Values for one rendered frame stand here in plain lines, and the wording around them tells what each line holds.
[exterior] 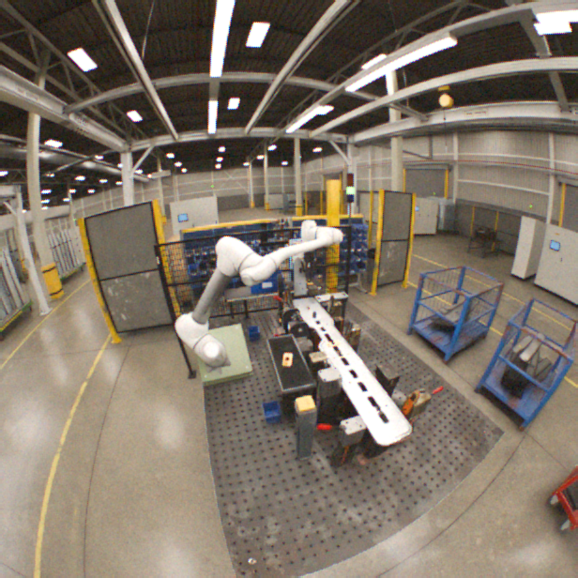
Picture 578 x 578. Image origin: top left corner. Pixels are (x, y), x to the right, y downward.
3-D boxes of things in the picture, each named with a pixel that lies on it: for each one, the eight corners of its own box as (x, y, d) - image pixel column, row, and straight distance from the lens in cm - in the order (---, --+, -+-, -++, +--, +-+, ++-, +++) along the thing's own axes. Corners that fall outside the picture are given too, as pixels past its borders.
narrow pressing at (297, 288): (307, 294, 201) (306, 257, 189) (294, 296, 198) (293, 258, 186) (306, 294, 201) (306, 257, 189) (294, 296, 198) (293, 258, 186)
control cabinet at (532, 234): (527, 269, 1111) (538, 209, 1097) (538, 274, 1099) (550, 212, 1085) (509, 275, 884) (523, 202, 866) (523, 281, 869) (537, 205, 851)
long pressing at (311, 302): (419, 429, 111) (420, 427, 109) (376, 450, 100) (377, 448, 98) (314, 297, 198) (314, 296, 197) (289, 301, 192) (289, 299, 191)
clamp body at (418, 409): (413, 437, 143) (437, 397, 116) (391, 448, 136) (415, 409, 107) (403, 424, 146) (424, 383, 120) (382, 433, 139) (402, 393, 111)
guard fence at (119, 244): (188, 327, 375) (162, 197, 326) (187, 332, 363) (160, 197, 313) (115, 339, 420) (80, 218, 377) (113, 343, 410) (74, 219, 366)
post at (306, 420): (312, 457, 126) (318, 410, 88) (298, 461, 125) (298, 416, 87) (309, 445, 129) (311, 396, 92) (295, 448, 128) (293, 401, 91)
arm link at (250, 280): (280, 262, 115) (260, 247, 119) (258, 280, 103) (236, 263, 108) (272, 278, 125) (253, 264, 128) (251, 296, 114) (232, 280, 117)
